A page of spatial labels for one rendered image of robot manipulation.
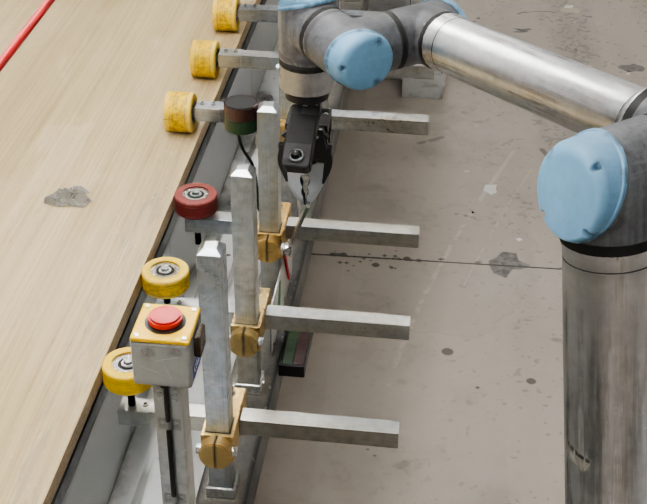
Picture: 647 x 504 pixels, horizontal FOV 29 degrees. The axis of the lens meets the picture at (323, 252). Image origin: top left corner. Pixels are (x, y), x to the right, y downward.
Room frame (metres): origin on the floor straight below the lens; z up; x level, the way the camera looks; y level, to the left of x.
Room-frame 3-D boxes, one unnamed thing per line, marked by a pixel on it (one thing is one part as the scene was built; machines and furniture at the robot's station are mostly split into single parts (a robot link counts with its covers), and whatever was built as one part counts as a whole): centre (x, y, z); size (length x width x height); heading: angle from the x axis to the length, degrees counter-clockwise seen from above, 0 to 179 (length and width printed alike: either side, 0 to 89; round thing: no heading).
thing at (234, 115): (1.93, 0.14, 1.11); 0.06 x 0.06 x 0.02
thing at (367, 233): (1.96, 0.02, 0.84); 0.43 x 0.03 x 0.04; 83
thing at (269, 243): (1.95, 0.10, 0.85); 0.13 x 0.06 x 0.05; 173
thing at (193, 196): (1.98, 0.24, 0.85); 0.08 x 0.08 x 0.11
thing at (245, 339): (1.70, 0.12, 0.82); 0.13 x 0.06 x 0.05; 173
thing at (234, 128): (1.93, 0.14, 1.08); 0.06 x 0.06 x 0.02
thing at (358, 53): (1.73, -0.04, 1.31); 0.12 x 0.12 x 0.09; 31
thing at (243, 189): (1.68, 0.12, 0.90); 0.03 x 0.03 x 0.48; 83
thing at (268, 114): (1.92, 0.10, 0.88); 0.03 x 0.03 x 0.48; 83
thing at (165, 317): (1.17, 0.18, 1.22); 0.04 x 0.04 x 0.02
